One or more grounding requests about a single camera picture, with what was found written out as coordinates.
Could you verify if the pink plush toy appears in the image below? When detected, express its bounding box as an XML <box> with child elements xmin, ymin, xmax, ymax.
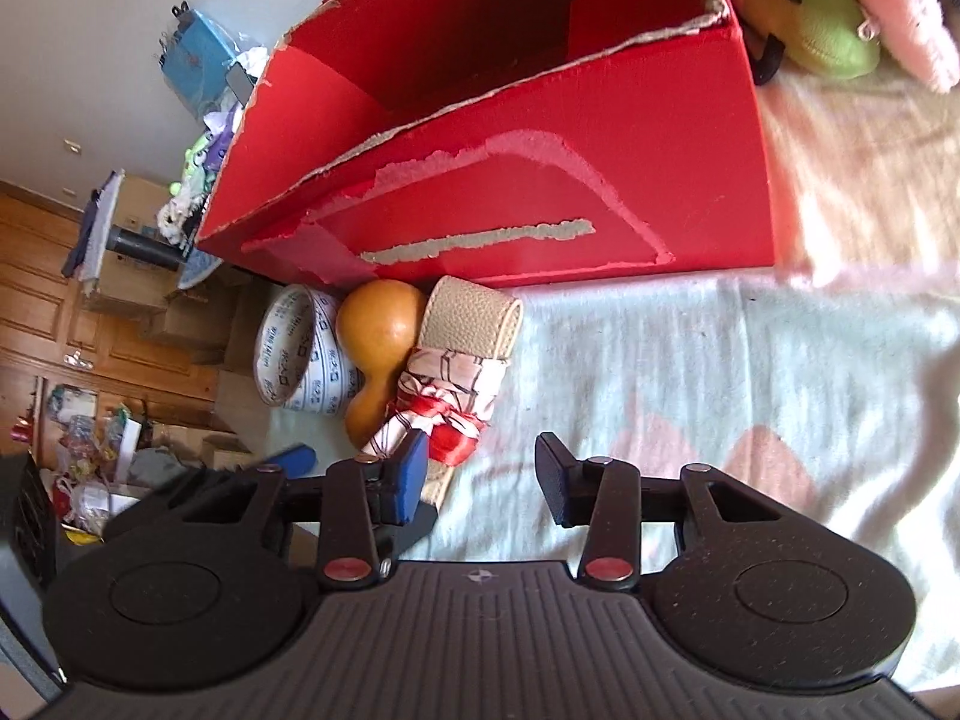
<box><xmin>844</xmin><ymin>0</ymin><xmax>960</xmax><ymax>95</ymax></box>

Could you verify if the red gift box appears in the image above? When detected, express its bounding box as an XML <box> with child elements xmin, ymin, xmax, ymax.
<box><xmin>568</xmin><ymin>0</ymin><xmax>725</xmax><ymax>65</ymax></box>

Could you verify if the pile of cardboard boxes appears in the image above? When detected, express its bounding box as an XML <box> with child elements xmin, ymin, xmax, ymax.
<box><xmin>79</xmin><ymin>172</ymin><xmax>256</xmax><ymax>466</ymax></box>

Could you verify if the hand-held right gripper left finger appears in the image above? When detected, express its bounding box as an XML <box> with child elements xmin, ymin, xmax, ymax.
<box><xmin>105</xmin><ymin>431</ymin><xmax>440</xmax><ymax>590</ymax></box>

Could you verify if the orange-brown gourd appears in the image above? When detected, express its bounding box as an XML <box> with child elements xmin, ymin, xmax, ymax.
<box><xmin>335</xmin><ymin>279</ymin><xmax>432</xmax><ymax>451</ymax></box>

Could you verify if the blue checked cloth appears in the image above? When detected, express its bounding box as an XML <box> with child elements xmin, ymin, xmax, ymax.
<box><xmin>178</xmin><ymin>249</ymin><xmax>224</xmax><ymax>290</ymax></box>

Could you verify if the red cardboard box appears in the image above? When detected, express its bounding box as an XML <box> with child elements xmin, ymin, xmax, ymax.
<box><xmin>193</xmin><ymin>0</ymin><xmax>777</xmax><ymax>290</ymax></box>

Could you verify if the black cylinder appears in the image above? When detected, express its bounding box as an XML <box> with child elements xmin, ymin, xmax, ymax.
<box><xmin>105</xmin><ymin>227</ymin><xmax>185</xmax><ymax>265</ymax></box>

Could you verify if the pile of plastic bags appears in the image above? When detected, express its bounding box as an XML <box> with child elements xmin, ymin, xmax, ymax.
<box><xmin>45</xmin><ymin>382</ymin><xmax>151</xmax><ymax>541</ymax></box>

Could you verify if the blue bag in plastic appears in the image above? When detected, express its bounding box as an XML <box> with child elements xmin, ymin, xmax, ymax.
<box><xmin>160</xmin><ymin>7</ymin><xmax>242</xmax><ymax>121</ymax></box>

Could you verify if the wooden wardrobe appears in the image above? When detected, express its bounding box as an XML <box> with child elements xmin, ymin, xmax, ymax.
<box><xmin>0</xmin><ymin>180</ymin><xmax>226</xmax><ymax>436</ymax></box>

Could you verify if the beige leather case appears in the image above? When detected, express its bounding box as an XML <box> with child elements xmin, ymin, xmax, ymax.
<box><xmin>411</xmin><ymin>275</ymin><xmax>524</xmax><ymax>507</ymax></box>

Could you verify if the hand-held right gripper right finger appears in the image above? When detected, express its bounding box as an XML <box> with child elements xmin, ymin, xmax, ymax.
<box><xmin>534</xmin><ymin>433</ymin><xmax>826</xmax><ymax>587</ymax></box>

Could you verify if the white black plush toy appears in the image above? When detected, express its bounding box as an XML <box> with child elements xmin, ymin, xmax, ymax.
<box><xmin>156</xmin><ymin>195</ymin><xmax>203</xmax><ymax>241</ymax></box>

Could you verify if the green frog plush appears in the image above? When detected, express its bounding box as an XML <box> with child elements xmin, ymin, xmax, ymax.
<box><xmin>182</xmin><ymin>131</ymin><xmax>215</xmax><ymax>188</ymax></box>

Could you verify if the yellow plush toy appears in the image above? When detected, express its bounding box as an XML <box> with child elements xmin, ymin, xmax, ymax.
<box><xmin>709</xmin><ymin>0</ymin><xmax>882</xmax><ymax>87</ymax></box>

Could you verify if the patterned cloth bundle red ribbon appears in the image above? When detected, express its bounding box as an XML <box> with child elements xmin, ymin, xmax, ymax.
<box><xmin>358</xmin><ymin>345</ymin><xmax>511</xmax><ymax>466</ymax></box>

